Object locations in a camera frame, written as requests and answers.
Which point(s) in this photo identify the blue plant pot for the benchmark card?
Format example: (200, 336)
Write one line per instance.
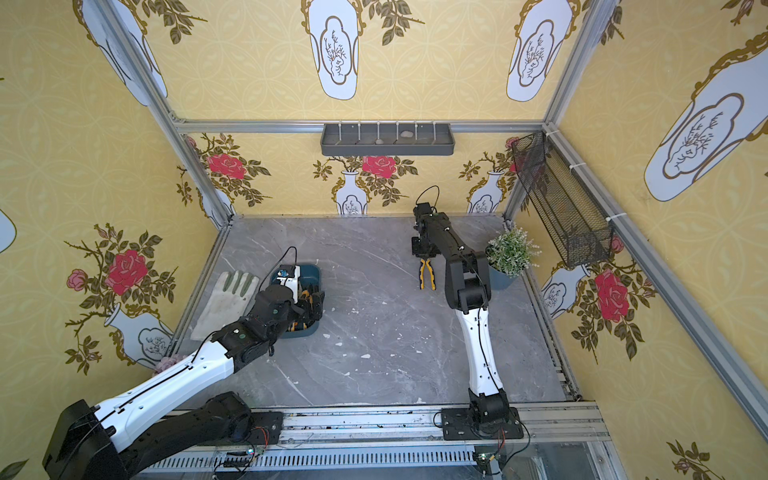
(500, 281)

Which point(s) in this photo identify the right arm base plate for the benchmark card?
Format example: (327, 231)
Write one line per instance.
(463, 424)

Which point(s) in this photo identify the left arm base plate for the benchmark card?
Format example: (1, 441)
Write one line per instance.
(261, 429)

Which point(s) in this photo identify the green white artificial plant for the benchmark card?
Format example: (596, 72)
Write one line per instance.
(512, 252)

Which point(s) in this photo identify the teal storage box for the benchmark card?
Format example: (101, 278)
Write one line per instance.
(310, 278)

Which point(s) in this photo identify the grey wall shelf tray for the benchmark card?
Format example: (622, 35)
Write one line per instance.
(387, 138)

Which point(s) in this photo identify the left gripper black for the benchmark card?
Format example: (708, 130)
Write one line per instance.
(312, 301)

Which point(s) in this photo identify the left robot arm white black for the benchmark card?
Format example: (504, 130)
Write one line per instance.
(121, 436)

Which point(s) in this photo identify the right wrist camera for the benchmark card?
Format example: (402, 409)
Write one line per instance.
(422, 211)

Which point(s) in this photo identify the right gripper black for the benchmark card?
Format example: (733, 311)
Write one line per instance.
(423, 248)

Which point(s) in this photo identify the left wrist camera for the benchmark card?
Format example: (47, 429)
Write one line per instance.
(288, 275)

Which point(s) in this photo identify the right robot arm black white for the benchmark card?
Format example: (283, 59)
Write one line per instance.
(468, 293)

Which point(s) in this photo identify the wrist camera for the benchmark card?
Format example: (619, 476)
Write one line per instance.
(422, 211)
(288, 275)

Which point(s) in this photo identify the yellow black combination pliers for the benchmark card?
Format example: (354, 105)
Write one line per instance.
(426, 275)

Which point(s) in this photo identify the white green work glove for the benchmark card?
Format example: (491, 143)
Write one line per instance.
(231, 295)

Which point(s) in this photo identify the black wire mesh basket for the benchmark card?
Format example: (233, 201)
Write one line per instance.
(576, 225)

